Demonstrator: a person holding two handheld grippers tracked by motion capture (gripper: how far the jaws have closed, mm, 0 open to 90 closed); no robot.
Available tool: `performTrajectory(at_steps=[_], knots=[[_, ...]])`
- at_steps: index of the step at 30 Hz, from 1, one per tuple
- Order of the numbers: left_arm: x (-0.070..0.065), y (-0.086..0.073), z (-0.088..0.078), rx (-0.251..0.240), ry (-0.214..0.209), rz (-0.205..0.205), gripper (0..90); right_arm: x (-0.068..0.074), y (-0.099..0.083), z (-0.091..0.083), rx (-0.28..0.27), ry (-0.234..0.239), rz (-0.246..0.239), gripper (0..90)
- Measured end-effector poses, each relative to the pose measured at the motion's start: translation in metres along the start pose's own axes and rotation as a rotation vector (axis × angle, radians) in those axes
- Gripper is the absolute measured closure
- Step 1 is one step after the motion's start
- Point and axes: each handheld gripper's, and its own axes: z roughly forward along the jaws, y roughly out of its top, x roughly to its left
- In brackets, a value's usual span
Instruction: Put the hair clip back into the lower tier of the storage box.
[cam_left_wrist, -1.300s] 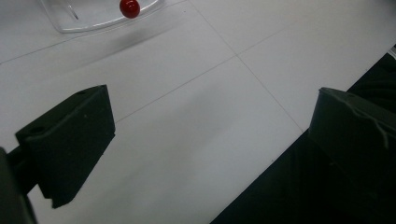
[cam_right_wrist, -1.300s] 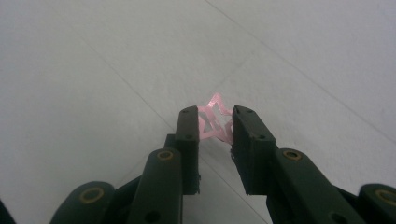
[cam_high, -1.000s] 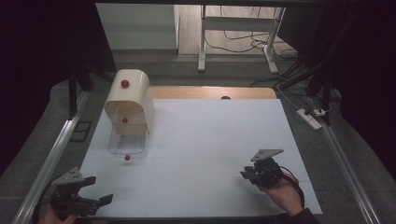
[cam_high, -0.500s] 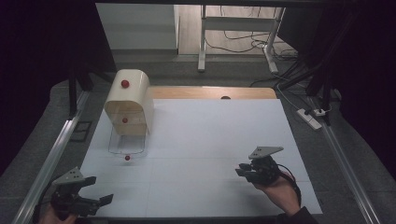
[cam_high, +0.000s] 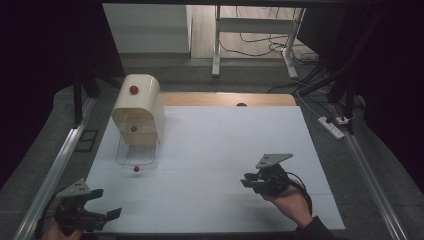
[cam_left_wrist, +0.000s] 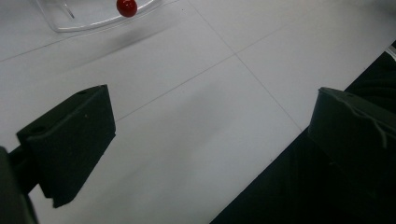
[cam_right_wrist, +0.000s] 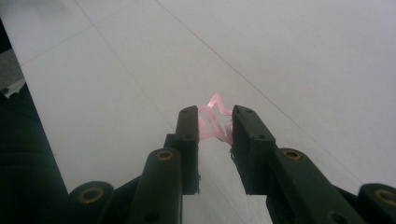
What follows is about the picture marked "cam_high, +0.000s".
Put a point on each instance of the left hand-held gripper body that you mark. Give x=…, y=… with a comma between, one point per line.
x=75, y=213

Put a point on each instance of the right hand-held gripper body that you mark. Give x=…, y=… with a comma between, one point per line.
x=271, y=181

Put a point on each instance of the clear drawer with red knob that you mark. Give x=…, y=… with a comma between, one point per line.
x=136, y=160

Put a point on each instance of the cream drawer cabinet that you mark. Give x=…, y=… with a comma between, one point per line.
x=140, y=110

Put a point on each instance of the person's left hand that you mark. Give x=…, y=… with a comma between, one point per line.
x=58, y=235

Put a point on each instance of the person's right hand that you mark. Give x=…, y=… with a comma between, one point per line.
x=291, y=203

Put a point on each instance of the white table mat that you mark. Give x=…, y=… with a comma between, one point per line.
x=216, y=160

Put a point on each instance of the black table grommet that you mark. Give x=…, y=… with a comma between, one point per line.
x=241, y=104

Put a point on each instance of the white power strip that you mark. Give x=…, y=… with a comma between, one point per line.
x=330, y=127

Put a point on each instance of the white plug adapter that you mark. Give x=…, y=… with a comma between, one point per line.
x=343, y=120

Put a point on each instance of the black metal stand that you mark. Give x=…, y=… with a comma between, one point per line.
x=348, y=100
x=78, y=100

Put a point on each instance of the black curtain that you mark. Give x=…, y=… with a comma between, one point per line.
x=393, y=66
x=40, y=66

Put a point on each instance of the white board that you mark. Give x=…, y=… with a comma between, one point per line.
x=146, y=28

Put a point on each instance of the aluminium rail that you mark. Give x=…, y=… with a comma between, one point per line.
x=370, y=180
x=50, y=180

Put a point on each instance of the small black frame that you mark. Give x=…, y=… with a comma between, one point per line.
x=86, y=140

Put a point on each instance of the white desk frame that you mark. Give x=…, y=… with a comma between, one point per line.
x=253, y=25

